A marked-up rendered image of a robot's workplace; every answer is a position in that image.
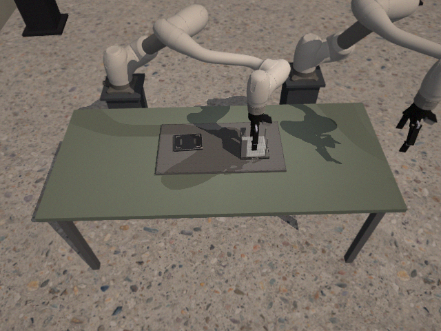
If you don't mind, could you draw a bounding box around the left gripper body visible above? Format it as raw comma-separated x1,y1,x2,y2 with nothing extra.
409,102,431,125

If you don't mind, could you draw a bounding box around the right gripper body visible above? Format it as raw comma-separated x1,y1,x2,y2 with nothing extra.
248,112,264,128

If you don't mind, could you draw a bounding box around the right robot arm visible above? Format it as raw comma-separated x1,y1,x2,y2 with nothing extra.
103,4,291,115

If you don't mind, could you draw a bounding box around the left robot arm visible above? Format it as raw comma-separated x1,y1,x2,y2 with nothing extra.
289,0,441,110

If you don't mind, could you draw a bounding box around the dark grey rectangular frame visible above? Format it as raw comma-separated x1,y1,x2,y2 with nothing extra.
174,133,203,152

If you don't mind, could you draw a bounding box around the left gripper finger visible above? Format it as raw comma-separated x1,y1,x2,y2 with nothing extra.
399,117,422,152
396,104,412,129

